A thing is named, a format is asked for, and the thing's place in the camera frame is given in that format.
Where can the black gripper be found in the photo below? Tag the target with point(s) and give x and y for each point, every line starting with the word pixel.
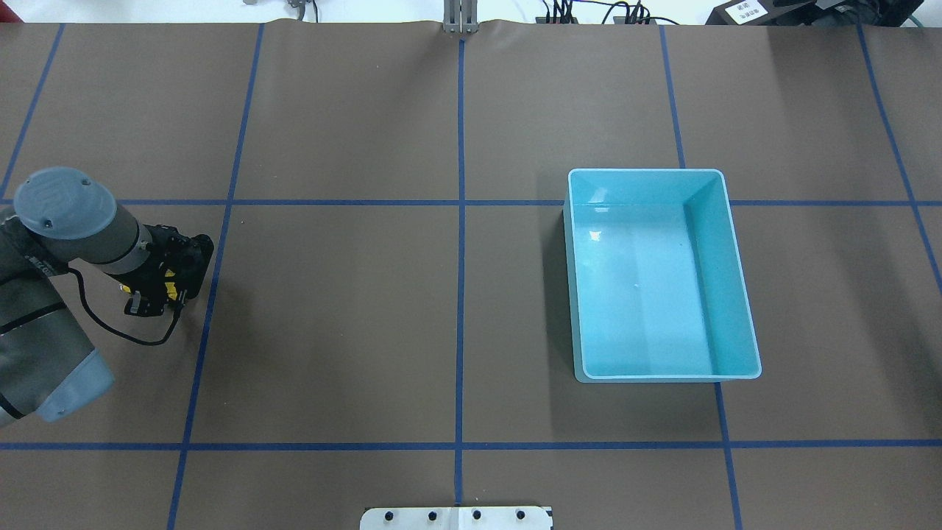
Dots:
pixel 193 251

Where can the yellow beetle toy car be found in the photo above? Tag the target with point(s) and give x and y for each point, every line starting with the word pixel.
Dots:
pixel 145 281

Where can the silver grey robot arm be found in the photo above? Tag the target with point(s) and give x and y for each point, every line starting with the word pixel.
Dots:
pixel 59 215

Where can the turquoise plastic bin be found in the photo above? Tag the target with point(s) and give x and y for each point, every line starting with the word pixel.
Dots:
pixel 656 285

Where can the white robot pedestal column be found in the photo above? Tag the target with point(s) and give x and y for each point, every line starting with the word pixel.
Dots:
pixel 458 517

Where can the aluminium frame post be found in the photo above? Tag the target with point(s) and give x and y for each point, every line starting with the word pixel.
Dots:
pixel 460 16

